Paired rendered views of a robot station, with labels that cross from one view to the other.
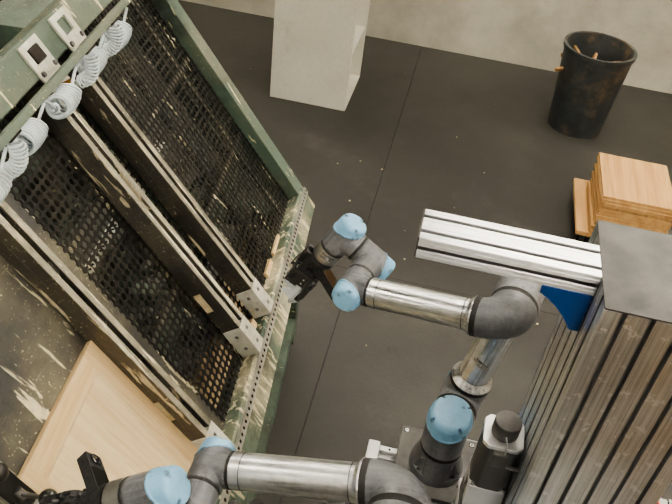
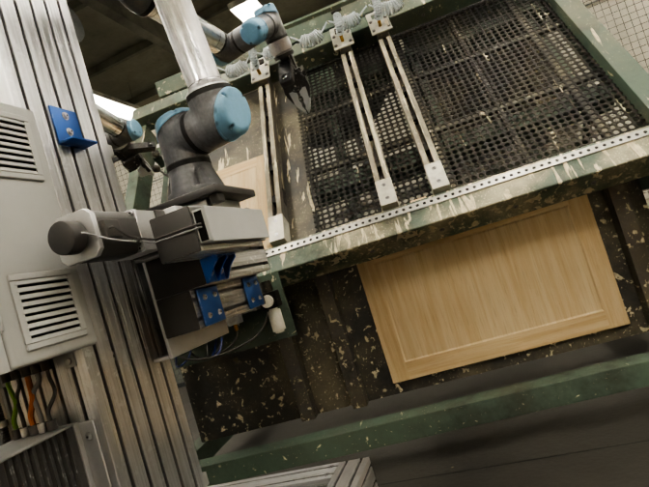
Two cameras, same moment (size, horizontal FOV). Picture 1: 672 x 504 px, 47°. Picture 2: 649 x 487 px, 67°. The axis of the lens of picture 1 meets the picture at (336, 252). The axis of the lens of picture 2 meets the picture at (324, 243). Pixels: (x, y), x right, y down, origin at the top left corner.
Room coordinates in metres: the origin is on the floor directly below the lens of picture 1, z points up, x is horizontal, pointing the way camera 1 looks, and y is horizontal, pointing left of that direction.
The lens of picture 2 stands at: (1.79, -1.56, 0.77)
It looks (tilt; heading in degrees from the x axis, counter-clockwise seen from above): 3 degrees up; 99
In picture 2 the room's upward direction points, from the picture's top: 17 degrees counter-clockwise
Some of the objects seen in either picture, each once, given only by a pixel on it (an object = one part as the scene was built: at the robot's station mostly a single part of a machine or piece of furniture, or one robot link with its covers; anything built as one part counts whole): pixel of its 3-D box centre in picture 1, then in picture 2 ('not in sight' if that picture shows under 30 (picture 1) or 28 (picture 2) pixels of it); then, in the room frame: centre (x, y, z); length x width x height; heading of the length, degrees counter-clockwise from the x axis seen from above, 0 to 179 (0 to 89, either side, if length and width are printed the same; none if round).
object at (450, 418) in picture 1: (448, 425); (183, 139); (1.32, -0.36, 1.20); 0.13 x 0.12 x 0.14; 159
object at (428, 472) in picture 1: (438, 453); (193, 182); (1.32, -0.36, 1.09); 0.15 x 0.15 x 0.10
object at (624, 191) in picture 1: (619, 202); not in sight; (4.07, -1.72, 0.20); 0.61 x 0.51 x 0.40; 173
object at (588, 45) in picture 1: (585, 86); not in sight; (5.38, -1.68, 0.33); 0.54 x 0.54 x 0.65
